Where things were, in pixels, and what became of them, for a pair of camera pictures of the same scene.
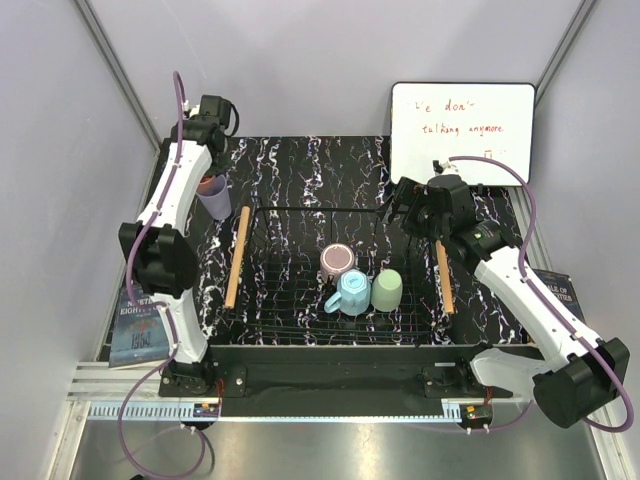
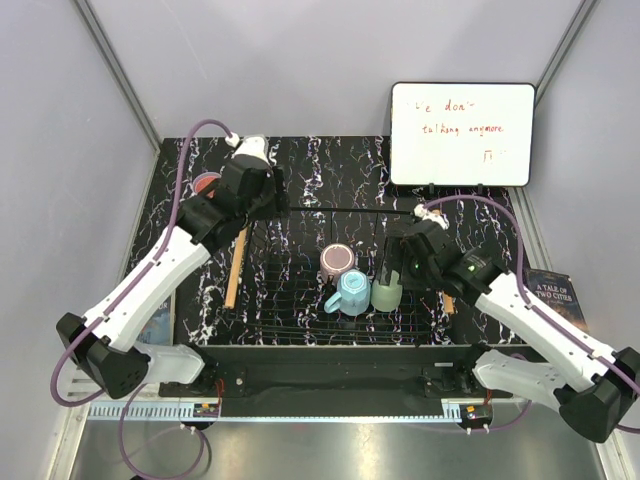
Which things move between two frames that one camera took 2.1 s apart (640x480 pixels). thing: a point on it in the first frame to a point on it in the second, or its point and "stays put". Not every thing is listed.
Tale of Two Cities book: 561,288 stays put
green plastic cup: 387,290 stays put
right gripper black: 411,194 to 396,249
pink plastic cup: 205,185 stays put
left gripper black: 214,168 to 279,201
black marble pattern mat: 297,246 stays put
